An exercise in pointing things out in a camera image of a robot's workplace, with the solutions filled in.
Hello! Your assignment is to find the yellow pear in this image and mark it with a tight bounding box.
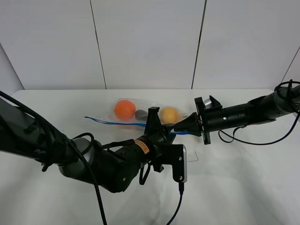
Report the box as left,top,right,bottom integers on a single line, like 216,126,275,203
159,106,187,124

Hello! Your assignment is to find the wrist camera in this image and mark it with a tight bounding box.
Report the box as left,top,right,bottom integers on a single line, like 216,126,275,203
161,144,188,183
203,95,222,109

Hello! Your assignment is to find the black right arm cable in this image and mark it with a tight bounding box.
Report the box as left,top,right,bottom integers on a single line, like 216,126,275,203
217,79,300,143

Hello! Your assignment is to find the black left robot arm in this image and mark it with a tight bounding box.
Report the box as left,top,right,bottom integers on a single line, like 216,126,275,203
0,93,175,193

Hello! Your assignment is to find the clear blue-zip plastic bag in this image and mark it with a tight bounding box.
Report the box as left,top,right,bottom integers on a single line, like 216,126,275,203
85,98,175,128

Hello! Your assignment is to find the orange fruit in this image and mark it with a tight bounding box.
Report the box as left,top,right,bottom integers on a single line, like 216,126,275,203
114,99,136,120

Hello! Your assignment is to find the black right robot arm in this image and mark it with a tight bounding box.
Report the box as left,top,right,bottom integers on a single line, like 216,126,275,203
173,80,300,144

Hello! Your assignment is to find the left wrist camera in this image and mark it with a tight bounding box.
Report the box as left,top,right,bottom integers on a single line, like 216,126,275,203
161,144,188,183

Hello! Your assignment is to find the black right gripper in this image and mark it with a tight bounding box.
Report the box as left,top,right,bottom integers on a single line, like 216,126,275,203
173,97,246,144

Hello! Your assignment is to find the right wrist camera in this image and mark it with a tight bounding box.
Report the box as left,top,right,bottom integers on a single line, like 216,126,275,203
203,95,222,109

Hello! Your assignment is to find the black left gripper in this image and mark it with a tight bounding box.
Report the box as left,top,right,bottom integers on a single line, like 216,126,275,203
135,107,175,173

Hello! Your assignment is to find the purple eggplant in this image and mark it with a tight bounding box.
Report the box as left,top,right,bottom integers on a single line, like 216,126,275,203
135,110,148,121

